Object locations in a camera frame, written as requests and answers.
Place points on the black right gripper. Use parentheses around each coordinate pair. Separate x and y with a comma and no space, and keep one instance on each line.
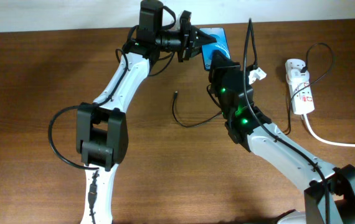
(227,67)

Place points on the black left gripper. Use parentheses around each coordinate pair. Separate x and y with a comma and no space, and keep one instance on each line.
(189,38)

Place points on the blue Galaxy smartphone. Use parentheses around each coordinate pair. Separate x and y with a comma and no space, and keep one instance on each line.
(221,44)

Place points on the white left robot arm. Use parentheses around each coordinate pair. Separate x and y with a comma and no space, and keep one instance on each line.
(102,133)

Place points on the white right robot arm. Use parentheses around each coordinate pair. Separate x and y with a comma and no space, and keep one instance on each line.
(329,191)

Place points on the white charger plug adapter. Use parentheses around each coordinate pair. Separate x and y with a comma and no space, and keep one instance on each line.
(294,72)

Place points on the white power strip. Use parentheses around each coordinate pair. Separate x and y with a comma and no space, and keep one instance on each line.
(302,102)

